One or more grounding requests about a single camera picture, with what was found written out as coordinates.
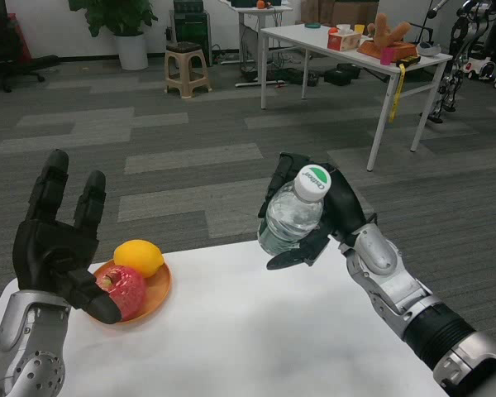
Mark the beige plastic stool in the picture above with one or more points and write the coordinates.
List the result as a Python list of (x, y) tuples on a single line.
[(186, 47)]

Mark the clear water bottle green label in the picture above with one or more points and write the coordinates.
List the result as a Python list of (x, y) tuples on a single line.
[(291, 219)]

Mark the green potted plant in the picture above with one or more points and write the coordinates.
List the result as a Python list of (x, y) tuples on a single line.
[(115, 16)]

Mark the black office chair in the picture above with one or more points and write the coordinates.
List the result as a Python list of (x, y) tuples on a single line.
[(20, 68)]

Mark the yellow cup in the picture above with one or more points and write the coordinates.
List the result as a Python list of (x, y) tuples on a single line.
[(359, 29)]

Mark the orange flat box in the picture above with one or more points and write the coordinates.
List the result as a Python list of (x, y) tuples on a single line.
[(403, 50)]

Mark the black computer tower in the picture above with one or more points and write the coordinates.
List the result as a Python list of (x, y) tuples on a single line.
[(190, 25)]

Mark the yellow tape measure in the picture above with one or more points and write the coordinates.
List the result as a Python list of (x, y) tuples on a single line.
[(409, 61)]

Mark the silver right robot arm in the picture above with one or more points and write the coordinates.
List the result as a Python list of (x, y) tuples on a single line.
[(384, 256)]

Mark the pink cup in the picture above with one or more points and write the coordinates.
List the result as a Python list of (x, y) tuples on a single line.
[(387, 56)]

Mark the teal round lid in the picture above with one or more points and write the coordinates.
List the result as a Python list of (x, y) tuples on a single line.
[(313, 25)]

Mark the white cup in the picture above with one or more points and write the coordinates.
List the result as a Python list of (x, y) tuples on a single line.
[(344, 28)]

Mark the yellow lemon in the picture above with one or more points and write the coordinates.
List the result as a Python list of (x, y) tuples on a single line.
[(138, 255)]

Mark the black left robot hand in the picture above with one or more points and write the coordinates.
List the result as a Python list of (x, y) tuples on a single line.
[(45, 256)]

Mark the white metal-legged table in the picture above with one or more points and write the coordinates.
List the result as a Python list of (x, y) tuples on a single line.
[(301, 37)]

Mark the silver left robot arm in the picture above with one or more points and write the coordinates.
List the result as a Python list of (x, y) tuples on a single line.
[(33, 355)]

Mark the orange tissue box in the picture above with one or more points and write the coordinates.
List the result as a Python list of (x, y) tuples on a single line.
[(343, 42)]

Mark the small white toy car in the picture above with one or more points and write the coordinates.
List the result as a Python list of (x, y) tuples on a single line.
[(481, 68)]

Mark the black equipment case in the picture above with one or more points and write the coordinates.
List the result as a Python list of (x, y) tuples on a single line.
[(341, 75)]

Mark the brown plush toy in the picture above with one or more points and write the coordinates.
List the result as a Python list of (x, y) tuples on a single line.
[(384, 33)]

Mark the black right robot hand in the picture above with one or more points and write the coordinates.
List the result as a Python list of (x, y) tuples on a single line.
[(343, 207)]

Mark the orange plastic plate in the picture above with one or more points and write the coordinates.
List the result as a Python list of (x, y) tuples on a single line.
[(159, 289)]

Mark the brown cardboard boxes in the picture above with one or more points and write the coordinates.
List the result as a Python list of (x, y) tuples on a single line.
[(339, 10)]

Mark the red apple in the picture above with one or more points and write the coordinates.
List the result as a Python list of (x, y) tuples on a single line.
[(128, 289)]

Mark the white standing desk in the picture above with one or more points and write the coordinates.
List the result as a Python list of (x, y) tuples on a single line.
[(264, 10)]

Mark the white plant pot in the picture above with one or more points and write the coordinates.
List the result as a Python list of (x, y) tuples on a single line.
[(132, 51)]

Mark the silver black humanoid robot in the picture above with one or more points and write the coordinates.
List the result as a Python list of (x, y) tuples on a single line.
[(459, 54)]

